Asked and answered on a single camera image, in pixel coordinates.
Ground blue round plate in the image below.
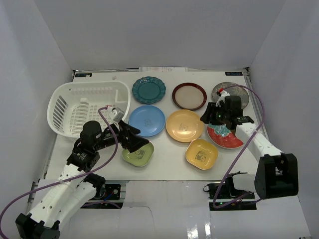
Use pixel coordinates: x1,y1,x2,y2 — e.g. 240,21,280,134
129,105,165,137

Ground red and teal plate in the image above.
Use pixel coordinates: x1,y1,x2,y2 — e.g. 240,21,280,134
207,124,244,149

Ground papers at back edge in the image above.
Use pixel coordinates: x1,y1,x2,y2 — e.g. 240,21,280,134
139,67,188,72

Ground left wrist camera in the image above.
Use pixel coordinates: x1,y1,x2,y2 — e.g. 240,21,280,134
106,106,125,124

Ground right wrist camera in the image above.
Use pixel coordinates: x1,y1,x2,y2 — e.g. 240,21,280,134
216,88,230,107

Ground white plastic dish bin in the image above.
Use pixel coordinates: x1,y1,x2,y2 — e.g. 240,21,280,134
47,81,131,138

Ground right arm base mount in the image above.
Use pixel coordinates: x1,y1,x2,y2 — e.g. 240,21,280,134
203,181,257,212

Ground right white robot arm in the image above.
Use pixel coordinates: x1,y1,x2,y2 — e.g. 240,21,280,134
200,96,299,200

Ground green square panda plate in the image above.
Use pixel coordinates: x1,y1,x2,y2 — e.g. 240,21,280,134
122,142,154,167

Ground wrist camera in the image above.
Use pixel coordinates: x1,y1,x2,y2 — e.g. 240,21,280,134
106,106,125,124
216,88,230,107

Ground dark red rimmed plate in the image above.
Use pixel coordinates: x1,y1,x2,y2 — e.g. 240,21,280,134
172,83,207,111

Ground yellow square panda plate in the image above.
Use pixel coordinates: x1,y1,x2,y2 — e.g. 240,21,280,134
185,138,218,170

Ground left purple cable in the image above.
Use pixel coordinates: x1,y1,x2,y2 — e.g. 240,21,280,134
0,106,120,232

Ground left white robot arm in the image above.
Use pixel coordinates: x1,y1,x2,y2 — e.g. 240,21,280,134
15,120,149,239

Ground yellow round plate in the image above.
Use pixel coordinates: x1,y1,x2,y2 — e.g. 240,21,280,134
166,110,204,143

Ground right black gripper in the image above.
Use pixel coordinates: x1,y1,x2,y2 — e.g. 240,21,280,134
200,103,230,126

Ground teal scalloped plate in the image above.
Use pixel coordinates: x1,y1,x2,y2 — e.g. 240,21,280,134
132,76,166,105

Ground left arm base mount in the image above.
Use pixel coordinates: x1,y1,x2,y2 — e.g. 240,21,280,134
81,184,124,209

